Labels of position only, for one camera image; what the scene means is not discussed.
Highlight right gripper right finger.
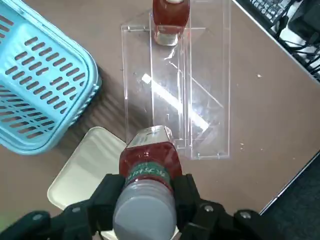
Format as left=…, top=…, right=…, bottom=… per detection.
left=172, top=173, right=283, bottom=240

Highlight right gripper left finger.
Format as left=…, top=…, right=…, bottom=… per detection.
left=0, top=173, right=126, bottom=240

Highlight amber tea bottle white cap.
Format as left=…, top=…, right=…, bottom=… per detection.
left=112, top=126, right=183, bottom=240
left=151, top=0, right=191, bottom=47

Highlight light blue plastic shopping basket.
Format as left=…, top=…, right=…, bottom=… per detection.
left=0, top=12, right=102, bottom=156

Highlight clear acrylic beverage shelf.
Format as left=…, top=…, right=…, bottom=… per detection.
left=121, top=0, right=232, bottom=161

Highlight cream rectangular tray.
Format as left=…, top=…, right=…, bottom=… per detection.
left=46, top=126, right=181, bottom=240

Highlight black desk cable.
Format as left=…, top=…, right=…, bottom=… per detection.
left=274, top=0, right=320, bottom=83

